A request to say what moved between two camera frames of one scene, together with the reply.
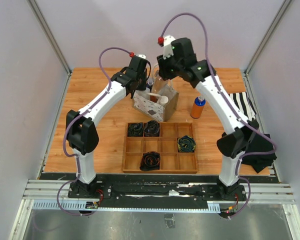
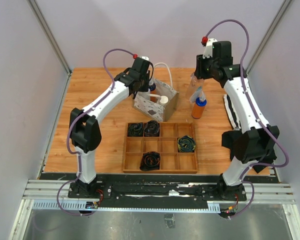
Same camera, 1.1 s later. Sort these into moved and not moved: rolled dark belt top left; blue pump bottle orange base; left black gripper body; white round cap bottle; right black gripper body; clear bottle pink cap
Moved: right black gripper body; clear bottle pink cap
Not moved: white round cap bottle; blue pump bottle orange base; rolled dark belt top left; left black gripper body
